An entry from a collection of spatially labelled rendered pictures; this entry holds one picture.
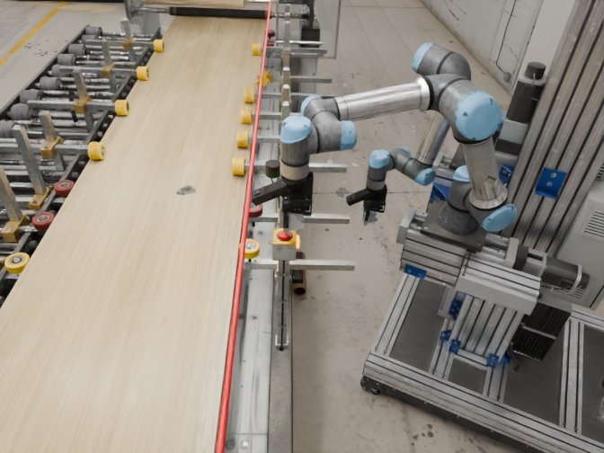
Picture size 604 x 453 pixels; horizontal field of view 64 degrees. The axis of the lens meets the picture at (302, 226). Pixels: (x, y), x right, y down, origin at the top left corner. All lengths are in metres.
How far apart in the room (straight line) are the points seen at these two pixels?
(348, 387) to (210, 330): 1.12
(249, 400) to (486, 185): 1.06
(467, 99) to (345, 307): 1.77
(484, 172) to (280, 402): 0.96
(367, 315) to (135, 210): 1.44
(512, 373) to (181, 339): 1.61
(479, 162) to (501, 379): 1.30
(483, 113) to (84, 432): 1.33
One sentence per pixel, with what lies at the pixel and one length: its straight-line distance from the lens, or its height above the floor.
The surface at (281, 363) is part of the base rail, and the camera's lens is 1.76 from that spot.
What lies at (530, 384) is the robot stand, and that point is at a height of 0.21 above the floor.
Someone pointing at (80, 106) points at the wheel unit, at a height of 0.97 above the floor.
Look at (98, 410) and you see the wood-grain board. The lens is 1.51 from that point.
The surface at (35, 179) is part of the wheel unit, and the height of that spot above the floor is 0.92.
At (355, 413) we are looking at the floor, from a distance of 2.49.
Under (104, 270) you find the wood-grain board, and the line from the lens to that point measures 1.87.
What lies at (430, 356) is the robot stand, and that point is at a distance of 2.49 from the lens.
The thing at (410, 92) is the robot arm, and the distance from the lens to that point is 1.43.
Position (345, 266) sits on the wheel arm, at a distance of 1.92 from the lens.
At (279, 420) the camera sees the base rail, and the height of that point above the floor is 0.70.
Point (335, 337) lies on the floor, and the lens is 2.72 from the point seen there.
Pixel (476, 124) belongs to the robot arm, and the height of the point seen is 1.57.
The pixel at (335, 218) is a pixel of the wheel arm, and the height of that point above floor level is 0.86.
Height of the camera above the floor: 2.15
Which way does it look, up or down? 40 degrees down
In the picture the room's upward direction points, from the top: 3 degrees clockwise
